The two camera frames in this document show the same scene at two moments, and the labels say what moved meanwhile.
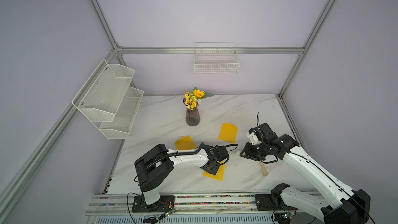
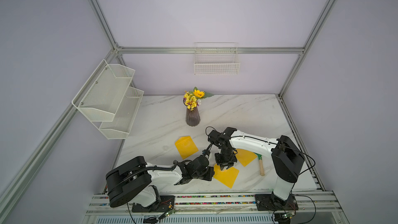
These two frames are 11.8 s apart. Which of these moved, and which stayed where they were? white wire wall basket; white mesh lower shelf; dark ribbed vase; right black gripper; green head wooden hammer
Moved: right black gripper
Stayed: green head wooden hammer; dark ribbed vase; white wire wall basket; white mesh lower shelf
